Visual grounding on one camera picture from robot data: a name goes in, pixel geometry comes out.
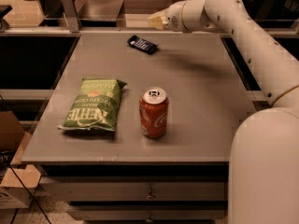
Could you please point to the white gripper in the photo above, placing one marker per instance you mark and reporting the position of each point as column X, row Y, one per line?
column 173, row 19

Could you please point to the green kettle chips bag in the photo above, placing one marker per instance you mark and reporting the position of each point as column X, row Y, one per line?
column 96, row 105

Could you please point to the grey upper drawer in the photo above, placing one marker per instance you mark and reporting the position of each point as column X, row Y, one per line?
column 133, row 188

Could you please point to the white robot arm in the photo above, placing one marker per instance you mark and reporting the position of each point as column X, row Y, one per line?
column 263, row 186

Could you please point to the left metal bracket post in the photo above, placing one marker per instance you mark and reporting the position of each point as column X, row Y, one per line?
column 71, row 15

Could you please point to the cardboard box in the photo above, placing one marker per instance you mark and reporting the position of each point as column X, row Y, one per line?
column 18, row 180

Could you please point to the red soda can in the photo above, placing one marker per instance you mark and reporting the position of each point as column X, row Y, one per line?
column 153, row 110

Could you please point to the grey lower drawer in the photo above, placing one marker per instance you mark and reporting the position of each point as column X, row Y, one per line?
column 148, row 211

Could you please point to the grey drawer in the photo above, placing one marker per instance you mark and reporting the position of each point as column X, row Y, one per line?
column 133, row 188
column 148, row 211

